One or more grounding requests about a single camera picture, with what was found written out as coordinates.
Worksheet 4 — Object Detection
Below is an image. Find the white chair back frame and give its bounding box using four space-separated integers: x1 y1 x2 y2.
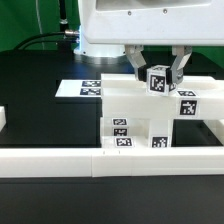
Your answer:
101 73 224 120

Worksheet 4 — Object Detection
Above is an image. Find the white front fence bar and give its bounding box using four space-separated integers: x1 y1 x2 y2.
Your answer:
0 147 224 178

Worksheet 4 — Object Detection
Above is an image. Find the white chair seat part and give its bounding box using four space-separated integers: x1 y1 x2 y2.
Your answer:
134 119 173 148

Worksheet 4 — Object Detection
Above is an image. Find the black cable with connector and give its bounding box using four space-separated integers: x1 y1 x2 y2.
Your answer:
13 29 81 51

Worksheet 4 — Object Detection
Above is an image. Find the white side block left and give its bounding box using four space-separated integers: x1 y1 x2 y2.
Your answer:
0 106 6 132

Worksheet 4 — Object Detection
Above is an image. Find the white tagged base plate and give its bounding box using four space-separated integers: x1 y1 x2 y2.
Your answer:
55 80 101 98

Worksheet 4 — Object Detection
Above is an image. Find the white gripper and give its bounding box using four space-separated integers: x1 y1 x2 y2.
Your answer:
78 0 224 84

